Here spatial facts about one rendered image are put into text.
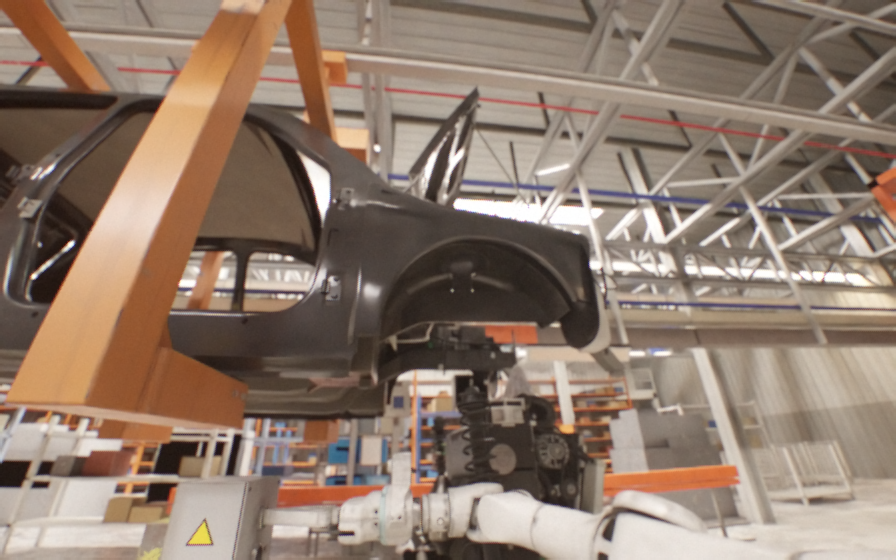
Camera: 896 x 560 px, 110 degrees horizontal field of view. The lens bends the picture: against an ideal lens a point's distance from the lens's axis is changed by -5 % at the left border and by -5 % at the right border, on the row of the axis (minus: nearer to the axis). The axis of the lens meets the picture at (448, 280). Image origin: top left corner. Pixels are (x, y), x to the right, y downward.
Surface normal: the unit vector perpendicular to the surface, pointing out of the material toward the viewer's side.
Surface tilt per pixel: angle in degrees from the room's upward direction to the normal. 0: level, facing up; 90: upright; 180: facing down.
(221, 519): 90
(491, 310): 90
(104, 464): 90
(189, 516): 90
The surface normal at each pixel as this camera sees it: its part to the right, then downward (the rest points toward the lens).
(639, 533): -0.65, -0.71
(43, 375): 0.13, -0.45
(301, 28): 0.03, 0.89
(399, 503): 0.10, -0.84
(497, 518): -0.79, -0.24
